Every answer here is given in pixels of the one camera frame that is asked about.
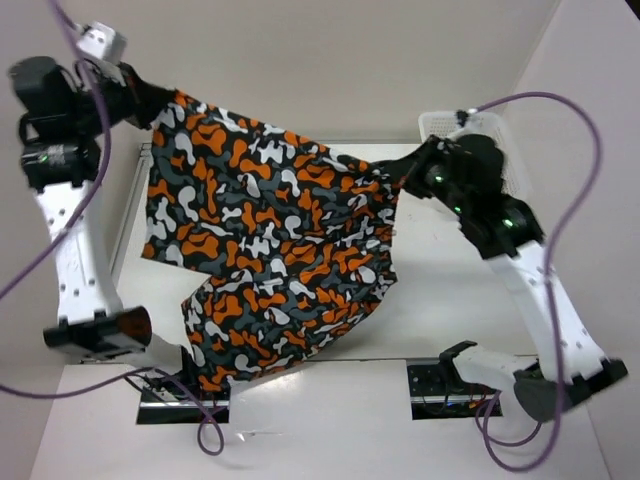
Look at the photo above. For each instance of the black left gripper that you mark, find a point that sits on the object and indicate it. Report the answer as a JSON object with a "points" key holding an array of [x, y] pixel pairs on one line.
{"points": [[143, 100]]}

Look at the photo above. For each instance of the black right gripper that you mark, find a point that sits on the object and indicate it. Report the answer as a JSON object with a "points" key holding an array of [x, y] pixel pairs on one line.
{"points": [[411, 166]]}

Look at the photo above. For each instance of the orange camouflage shorts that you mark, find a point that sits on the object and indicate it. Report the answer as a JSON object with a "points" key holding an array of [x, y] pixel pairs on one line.
{"points": [[293, 238]]}

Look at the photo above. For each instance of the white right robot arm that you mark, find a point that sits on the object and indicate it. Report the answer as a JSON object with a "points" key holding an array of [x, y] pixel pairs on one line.
{"points": [[570, 367]]}

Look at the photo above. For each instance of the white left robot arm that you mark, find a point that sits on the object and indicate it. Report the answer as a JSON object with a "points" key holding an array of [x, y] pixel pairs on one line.
{"points": [[64, 166]]}

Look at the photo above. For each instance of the white perforated plastic basket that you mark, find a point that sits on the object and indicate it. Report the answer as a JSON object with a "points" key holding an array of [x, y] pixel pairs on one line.
{"points": [[444, 125]]}

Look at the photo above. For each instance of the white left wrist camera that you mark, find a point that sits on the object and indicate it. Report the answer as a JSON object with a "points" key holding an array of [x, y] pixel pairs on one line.
{"points": [[102, 42]]}

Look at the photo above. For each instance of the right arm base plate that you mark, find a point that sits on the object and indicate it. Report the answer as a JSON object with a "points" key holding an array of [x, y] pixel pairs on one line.
{"points": [[431, 398]]}

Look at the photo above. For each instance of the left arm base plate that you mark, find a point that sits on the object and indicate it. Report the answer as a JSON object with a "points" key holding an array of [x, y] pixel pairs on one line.
{"points": [[162, 402]]}

